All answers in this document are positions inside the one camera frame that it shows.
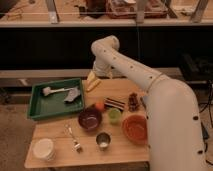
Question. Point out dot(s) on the wooden table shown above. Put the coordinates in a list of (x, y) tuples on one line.
[(120, 150)]

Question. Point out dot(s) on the green plastic tray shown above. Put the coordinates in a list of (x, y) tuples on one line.
[(45, 107)]

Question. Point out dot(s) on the small metal cup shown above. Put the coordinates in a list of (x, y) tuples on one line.
[(103, 140)]

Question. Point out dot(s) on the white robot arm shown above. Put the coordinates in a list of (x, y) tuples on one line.
[(173, 120)]

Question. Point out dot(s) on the grey cloth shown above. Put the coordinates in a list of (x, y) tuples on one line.
[(72, 95)]

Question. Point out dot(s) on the small orange fruit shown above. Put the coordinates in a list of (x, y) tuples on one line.
[(100, 106)]

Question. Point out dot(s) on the white stacked plates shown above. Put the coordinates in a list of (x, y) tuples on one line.
[(44, 149)]

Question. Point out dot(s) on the striped black eraser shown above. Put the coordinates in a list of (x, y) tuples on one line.
[(114, 103)]

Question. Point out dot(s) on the white brush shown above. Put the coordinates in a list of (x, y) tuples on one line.
[(48, 90)]

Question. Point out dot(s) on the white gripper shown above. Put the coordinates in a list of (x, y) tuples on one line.
[(100, 71)]

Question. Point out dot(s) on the brown chocolate bar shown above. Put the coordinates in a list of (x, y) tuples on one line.
[(133, 103)]

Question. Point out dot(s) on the green cup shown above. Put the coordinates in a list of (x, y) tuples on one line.
[(114, 115)]

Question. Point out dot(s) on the purple bowl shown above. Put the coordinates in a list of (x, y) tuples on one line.
[(90, 119)]

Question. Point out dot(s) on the orange bowl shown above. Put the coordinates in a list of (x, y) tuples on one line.
[(134, 128)]

